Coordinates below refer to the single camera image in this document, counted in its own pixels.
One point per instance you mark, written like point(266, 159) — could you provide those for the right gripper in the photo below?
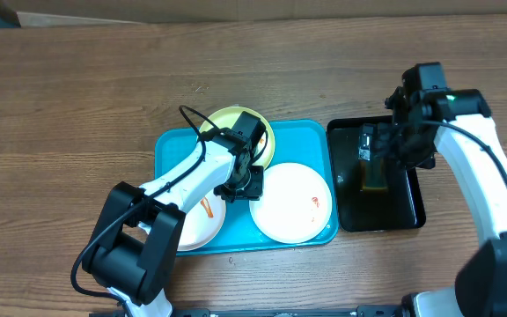
point(385, 143)

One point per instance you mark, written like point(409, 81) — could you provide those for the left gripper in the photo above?
point(254, 193)

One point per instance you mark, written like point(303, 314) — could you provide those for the green yellow sponge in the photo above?
point(373, 175)

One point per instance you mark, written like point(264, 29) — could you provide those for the yellow-green plate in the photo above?
point(225, 121)

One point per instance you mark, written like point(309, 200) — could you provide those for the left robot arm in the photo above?
point(132, 248)

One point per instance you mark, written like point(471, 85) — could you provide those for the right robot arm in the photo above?
point(459, 126)

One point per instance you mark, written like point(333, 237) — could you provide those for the black water tray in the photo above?
point(395, 203)

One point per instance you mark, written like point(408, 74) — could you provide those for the teal plastic tray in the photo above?
point(299, 141)

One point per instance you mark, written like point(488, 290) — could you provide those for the white plate with ketchup left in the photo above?
point(205, 212)

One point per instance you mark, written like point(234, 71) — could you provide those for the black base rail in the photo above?
point(360, 311)

